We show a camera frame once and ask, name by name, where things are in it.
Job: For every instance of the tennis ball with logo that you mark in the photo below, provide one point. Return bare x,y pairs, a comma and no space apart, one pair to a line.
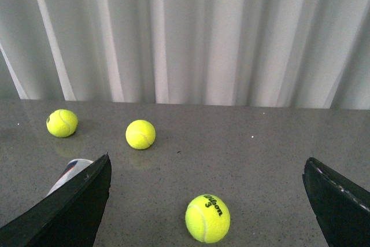
62,123

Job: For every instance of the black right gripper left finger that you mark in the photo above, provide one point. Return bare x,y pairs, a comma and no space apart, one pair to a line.
70,216

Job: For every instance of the white pleated curtain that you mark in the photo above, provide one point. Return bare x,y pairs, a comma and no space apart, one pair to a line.
274,53

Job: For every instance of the plain yellow tennis ball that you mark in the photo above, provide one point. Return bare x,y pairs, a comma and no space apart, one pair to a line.
140,134

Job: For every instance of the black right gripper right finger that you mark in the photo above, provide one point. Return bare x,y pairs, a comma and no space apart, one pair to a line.
341,206

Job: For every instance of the clear plastic tennis ball can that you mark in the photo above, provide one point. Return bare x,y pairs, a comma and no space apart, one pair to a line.
73,168

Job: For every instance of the Wilson 3 tennis ball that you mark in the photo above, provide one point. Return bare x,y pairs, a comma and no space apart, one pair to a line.
207,218

